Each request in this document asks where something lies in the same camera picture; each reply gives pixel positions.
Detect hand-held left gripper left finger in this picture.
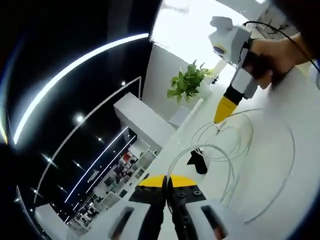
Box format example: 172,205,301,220
79,174,168,240

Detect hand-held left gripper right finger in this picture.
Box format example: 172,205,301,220
166,174,253,240

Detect white wired earphones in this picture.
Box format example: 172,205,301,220
167,107,296,225

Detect black Velcro strap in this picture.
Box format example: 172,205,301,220
186,149,208,176

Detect white desktop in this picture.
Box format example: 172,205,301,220
82,57,320,240

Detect person's right hand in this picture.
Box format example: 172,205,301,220
243,36,300,91

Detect white leaning board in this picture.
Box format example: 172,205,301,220
168,98,205,127

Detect potted green plant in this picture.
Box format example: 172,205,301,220
166,59,214,103

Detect recessed ceiling air vent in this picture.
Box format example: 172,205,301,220
88,169,100,183

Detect white square pillar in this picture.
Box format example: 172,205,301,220
113,91,177,153

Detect curved ceiling light strip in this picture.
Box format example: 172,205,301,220
13,32,150,146

